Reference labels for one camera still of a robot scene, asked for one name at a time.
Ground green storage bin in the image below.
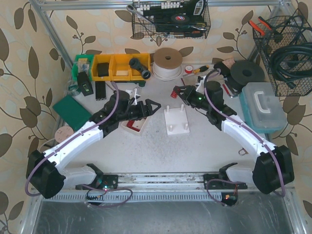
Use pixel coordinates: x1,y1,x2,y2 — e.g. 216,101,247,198
72,55,94,81

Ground black ribbed block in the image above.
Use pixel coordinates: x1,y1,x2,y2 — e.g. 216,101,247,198
95,81,106,101

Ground teal clear toolbox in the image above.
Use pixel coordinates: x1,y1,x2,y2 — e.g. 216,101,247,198
239,82,287,134

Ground red handled hex key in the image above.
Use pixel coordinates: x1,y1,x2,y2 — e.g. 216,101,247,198
223,80,240,98

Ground large red spring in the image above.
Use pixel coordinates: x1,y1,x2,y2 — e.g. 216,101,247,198
170,90,177,99

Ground red tape roll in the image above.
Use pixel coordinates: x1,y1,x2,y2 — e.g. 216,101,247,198
185,65,193,74

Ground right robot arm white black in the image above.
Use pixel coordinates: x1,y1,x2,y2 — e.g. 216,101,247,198
173,81,294,195

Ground black sanding block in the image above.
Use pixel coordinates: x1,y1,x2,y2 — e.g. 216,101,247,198
214,61,231,77

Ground beige work glove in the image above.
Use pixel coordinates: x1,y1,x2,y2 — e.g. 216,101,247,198
181,69,224,86

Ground coiled black hose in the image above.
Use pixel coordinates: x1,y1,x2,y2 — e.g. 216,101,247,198
269,42,312,83

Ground white cable spool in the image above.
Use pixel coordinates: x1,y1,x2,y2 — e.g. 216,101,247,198
152,47,183,82

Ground black pipe fitting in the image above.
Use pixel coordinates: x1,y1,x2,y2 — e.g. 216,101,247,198
129,58,151,79

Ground wire basket right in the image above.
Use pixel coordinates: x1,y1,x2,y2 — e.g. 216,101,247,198
253,15,312,97

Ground orange handled pliers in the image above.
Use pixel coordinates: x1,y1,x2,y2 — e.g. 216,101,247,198
248,16,273,37

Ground black filament spool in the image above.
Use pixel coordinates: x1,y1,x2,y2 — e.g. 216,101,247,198
227,60,265,92

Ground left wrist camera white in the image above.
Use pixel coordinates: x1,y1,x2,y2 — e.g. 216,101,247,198
125,87,141,105

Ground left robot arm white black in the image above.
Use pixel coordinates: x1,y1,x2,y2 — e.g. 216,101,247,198
25,91,161,198

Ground glass jar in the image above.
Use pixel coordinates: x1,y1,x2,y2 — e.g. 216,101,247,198
67,80,80,97

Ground white peg base plate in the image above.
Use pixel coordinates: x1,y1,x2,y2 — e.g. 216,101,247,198
164,104,190,135

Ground wire basket top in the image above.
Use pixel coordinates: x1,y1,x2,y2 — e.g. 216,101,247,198
126,0,211,41

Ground yellow storage bin row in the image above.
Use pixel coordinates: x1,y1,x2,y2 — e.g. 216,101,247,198
91,53,152,82

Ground black green device box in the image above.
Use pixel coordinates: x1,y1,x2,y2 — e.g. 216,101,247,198
77,72,94,96

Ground wire basket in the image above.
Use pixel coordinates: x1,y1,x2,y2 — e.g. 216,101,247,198
126,0,211,41
253,15,312,97

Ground white tray of springs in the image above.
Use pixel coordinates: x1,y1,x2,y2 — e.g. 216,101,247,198
120,117,150,136

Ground orange black screwdriver right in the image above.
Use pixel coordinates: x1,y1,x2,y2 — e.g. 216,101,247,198
183,65,209,77

